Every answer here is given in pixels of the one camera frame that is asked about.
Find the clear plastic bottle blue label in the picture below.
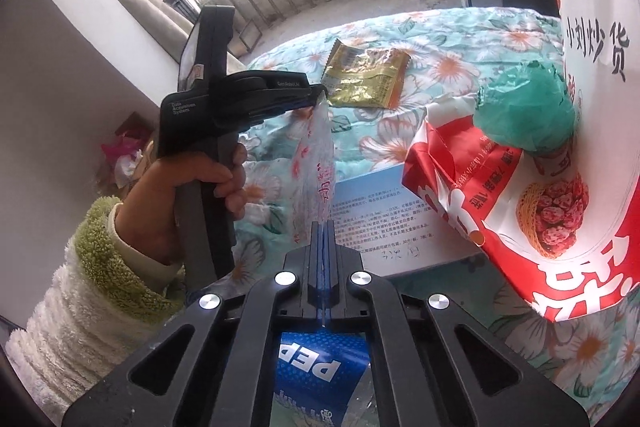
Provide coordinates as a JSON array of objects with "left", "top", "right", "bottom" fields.
[{"left": 270, "top": 332, "right": 381, "bottom": 427}]

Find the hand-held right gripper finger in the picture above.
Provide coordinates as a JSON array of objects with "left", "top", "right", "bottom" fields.
[
  {"left": 324, "top": 222, "right": 591, "bottom": 427},
  {"left": 62, "top": 222, "right": 325, "bottom": 427}
]

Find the gold snack packet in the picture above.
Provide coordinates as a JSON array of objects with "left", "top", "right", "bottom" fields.
[{"left": 320, "top": 39, "right": 408, "bottom": 110}]

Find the clear plastic bag red print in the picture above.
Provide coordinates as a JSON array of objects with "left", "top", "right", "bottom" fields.
[{"left": 287, "top": 99, "right": 337, "bottom": 248}]

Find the turquoise floral blanket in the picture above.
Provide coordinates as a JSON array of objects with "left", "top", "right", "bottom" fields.
[{"left": 220, "top": 7, "right": 640, "bottom": 408}]

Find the red white snack bag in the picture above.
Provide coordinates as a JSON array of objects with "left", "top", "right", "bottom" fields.
[{"left": 402, "top": 0, "right": 640, "bottom": 324}]

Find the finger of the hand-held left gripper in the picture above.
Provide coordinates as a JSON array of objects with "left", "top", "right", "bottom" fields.
[{"left": 240, "top": 74, "right": 329, "bottom": 120}]

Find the person's left hand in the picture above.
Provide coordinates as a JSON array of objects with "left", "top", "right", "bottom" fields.
[{"left": 115, "top": 143, "right": 249, "bottom": 268}]

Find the pink crumpled wrapping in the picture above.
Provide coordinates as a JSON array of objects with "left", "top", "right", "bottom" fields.
[{"left": 102, "top": 112, "right": 156, "bottom": 188}]

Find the blue white cardboard box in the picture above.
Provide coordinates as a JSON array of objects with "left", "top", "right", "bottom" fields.
[{"left": 330, "top": 164, "right": 488, "bottom": 280}]

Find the green plastic bag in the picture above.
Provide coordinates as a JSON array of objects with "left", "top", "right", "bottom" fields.
[{"left": 472, "top": 61, "right": 578, "bottom": 158}]

